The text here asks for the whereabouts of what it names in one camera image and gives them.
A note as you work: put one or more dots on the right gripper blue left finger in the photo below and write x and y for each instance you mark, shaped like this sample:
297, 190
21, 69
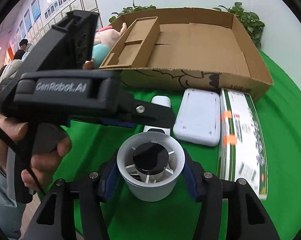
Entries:
54, 218

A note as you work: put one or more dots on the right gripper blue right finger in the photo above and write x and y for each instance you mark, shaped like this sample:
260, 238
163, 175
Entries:
247, 217

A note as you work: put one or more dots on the pink pig plush toy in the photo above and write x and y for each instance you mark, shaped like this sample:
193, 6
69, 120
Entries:
105, 38

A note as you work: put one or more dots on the small cardboard tray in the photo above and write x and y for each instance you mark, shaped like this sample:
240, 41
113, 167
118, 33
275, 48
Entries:
135, 46

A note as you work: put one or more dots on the green white medicine box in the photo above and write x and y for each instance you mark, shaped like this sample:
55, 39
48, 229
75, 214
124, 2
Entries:
242, 152

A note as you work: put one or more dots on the person in white jacket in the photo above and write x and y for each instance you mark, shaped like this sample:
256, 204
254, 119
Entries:
9, 72

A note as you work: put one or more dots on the white flat rectangular device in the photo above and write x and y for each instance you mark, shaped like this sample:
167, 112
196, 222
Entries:
199, 118

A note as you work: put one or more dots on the green tablecloth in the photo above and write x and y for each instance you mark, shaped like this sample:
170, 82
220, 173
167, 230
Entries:
175, 217

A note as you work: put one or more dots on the left potted green plant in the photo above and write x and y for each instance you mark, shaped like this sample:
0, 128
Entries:
128, 10

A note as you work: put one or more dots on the potted green plant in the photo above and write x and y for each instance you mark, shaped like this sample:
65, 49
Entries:
128, 10
250, 20

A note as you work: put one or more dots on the large open cardboard box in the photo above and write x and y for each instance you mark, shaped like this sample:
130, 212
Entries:
198, 48

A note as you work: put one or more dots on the right potted green plant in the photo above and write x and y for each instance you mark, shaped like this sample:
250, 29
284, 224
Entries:
250, 20

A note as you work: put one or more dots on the framed certificates on wall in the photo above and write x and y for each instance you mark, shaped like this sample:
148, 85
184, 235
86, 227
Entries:
36, 17

